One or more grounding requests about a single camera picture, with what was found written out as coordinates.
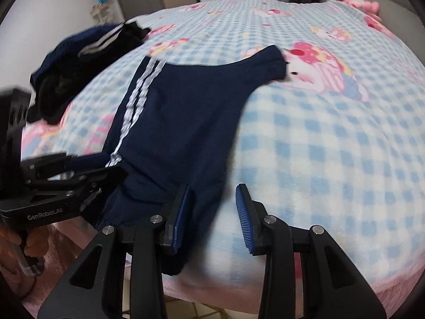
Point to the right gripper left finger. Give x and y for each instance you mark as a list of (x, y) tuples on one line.
[(93, 285)]

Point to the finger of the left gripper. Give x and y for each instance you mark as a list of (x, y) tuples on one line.
[(55, 164), (67, 198)]

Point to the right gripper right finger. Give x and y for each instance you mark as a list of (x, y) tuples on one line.
[(332, 286)]

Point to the navy blue shorts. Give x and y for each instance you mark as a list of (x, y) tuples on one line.
[(175, 126)]

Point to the dark clothes pile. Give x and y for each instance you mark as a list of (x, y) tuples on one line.
[(75, 62)]

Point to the person's left hand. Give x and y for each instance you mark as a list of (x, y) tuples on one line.
[(35, 244)]

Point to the blue checkered cartoon blanket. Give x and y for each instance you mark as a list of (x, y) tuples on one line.
[(339, 144)]

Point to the white shelf rack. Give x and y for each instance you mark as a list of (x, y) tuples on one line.
[(102, 14)]

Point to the pink plush toy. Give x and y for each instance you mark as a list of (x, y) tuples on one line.
[(370, 8)]

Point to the grey padded headboard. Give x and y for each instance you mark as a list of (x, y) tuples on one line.
[(401, 19)]

